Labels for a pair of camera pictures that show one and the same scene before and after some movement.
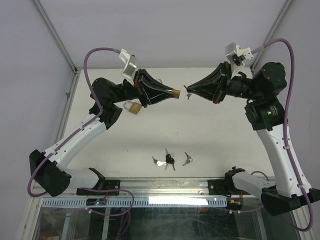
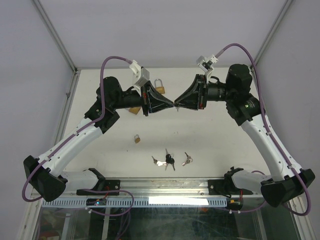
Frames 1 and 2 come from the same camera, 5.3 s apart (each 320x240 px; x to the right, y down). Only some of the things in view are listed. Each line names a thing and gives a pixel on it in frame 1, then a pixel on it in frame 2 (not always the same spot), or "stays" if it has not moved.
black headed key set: x=169 y=159 stays
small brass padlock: x=176 y=93 → x=137 y=139
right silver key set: x=188 y=160 stays
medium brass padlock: x=133 y=107 stays
